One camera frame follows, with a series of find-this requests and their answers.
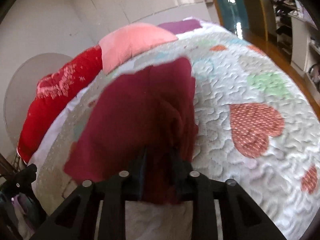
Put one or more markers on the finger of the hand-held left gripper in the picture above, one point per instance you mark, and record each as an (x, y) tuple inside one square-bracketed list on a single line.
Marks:
[(25, 177)]

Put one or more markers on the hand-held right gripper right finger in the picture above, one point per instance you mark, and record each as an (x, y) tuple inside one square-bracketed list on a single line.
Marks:
[(178, 166)]

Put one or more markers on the round white board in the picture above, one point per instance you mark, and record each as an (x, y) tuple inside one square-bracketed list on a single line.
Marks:
[(18, 90)]

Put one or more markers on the white shelf unit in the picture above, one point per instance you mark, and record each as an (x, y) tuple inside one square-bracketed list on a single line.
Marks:
[(303, 45)]

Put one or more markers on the pink pillow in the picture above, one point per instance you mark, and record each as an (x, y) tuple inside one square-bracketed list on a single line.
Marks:
[(132, 42)]

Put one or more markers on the maroon knit garment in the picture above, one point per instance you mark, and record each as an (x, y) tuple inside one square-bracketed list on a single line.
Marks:
[(130, 110)]

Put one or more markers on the teal and purple cloth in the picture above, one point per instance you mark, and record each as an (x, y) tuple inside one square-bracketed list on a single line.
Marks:
[(20, 212)]

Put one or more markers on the heart-patterned quilted bedspread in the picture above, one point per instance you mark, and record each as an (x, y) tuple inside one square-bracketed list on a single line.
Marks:
[(225, 80)]

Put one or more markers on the red floral quilt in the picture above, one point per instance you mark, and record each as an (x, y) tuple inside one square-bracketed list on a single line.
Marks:
[(57, 97)]

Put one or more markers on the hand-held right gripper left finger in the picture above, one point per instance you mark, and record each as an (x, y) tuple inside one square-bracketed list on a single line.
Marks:
[(142, 162)]

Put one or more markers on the cluttered shoe rack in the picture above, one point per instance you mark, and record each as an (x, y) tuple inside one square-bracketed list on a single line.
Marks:
[(285, 10)]

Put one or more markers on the teal door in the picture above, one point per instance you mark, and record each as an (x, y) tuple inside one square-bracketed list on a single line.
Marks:
[(230, 5)]

